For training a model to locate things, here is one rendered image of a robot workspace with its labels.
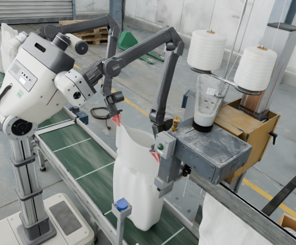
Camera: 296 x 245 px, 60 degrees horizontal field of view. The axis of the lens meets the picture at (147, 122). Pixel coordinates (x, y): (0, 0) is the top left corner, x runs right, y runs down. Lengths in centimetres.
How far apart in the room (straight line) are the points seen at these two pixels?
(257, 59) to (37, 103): 95
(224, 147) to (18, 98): 93
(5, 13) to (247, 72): 777
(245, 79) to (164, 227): 121
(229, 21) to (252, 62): 583
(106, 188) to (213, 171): 126
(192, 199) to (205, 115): 167
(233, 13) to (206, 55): 568
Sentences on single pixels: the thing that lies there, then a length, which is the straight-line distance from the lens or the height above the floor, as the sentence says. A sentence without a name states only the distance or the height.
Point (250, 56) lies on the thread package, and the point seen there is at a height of 166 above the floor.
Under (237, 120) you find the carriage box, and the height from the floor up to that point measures 133.
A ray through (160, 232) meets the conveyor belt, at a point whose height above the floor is 38.
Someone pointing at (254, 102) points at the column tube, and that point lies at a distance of 141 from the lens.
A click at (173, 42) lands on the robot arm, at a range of 134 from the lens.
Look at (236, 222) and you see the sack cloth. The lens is 132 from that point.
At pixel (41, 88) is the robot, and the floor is 142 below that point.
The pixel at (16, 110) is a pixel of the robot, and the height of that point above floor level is 130.
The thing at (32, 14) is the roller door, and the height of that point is 26.
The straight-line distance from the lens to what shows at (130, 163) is 164.
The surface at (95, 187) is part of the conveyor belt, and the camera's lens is 214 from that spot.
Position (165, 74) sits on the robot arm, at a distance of 135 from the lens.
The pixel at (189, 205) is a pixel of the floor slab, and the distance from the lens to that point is 263.
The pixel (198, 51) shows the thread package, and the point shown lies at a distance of 125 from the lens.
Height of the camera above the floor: 194
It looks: 32 degrees down
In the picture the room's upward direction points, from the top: 7 degrees clockwise
